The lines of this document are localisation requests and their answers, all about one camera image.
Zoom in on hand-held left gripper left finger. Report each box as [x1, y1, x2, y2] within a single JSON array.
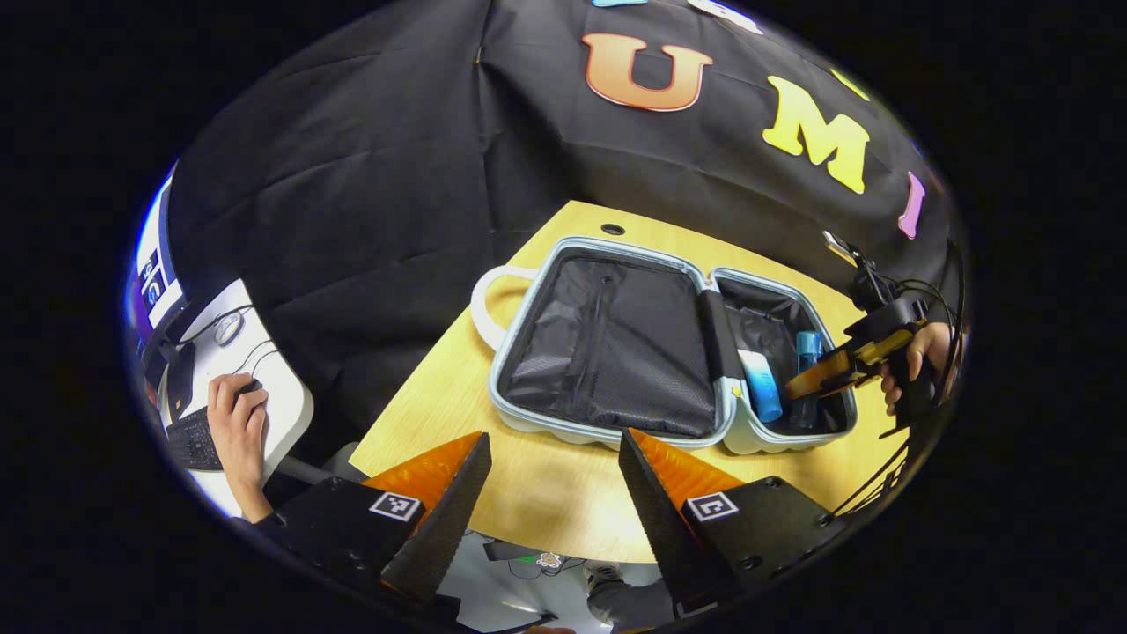
[[264, 431, 493, 610]]

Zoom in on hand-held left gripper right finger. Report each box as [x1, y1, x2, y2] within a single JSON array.
[[618, 428, 848, 619]]

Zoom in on teal skincare bottle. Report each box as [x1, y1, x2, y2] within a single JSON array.
[[791, 330, 825, 431]]

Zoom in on small blue skincare tube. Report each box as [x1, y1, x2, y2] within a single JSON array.
[[737, 349, 784, 424]]

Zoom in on light blue suitcase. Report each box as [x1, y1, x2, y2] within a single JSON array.
[[470, 235, 860, 456]]

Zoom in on black floor device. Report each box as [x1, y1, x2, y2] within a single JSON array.
[[482, 539, 564, 573]]

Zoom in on person's leg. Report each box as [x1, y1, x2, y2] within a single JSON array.
[[586, 564, 679, 633]]

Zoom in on white desk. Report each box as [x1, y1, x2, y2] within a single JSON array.
[[132, 277, 315, 520]]

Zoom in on black keyboard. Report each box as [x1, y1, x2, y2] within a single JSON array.
[[165, 403, 225, 472]]

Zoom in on black backdrop cloth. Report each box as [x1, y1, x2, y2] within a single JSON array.
[[167, 0, 961, 441]]

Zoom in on computer monitor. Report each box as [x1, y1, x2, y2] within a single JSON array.
[[130, 167, 190, 353]]

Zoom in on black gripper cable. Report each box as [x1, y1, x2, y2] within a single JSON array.
[[832, 436, 917, 516]]

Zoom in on black desk cable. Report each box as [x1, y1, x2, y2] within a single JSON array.
[[236, 339, 281, 378]]

